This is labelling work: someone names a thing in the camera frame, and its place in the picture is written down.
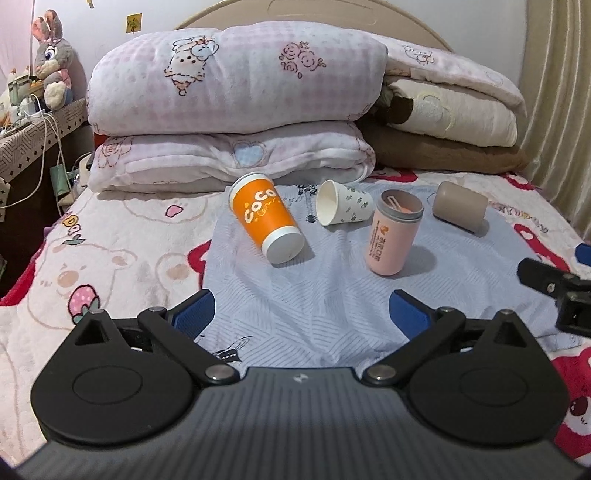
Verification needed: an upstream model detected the green pouch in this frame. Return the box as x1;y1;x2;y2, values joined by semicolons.
49;165;73;207

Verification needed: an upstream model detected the pink blanket with outline print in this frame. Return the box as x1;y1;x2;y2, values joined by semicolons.
379;34;528;117

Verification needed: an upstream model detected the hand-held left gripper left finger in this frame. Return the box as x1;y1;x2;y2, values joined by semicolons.
69;290;240;387

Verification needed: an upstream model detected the cream and brown blanket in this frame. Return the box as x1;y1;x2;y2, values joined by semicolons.
382;78;519;148

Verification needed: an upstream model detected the beige curtain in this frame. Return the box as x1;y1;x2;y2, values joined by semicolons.
516;0;591;243

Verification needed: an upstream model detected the brown plush blanket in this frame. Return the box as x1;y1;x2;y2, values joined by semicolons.
359;119;530;175

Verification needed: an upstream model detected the white cup with green print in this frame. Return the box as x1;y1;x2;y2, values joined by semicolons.
316;179;374;227

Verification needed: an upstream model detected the beige cup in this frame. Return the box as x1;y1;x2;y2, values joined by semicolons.
432;181;489;234

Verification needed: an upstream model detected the pink checked folded quilt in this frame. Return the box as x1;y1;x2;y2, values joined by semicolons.
86;25;389;195

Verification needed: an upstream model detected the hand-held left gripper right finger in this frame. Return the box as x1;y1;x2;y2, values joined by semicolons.
361;290;532;386

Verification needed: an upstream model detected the pink cup with grey rim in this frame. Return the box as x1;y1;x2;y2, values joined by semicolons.
364;189;424;277

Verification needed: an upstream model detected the bedside cabinet with patterned cover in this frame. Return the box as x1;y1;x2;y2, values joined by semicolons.
0;97;94;296

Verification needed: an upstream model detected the grey patterned cloth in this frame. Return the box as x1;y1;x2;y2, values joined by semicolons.
194;181;583;370

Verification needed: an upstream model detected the grey plush rabbit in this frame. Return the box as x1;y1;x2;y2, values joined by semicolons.
31;9;77;110

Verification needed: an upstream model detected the orange paper cup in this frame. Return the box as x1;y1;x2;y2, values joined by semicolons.
228;172;305;265

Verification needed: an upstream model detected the white cable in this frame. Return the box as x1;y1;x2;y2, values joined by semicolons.
0;95;66;217

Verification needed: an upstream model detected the beige bed headboard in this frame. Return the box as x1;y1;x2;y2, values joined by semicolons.
173;0;455;51

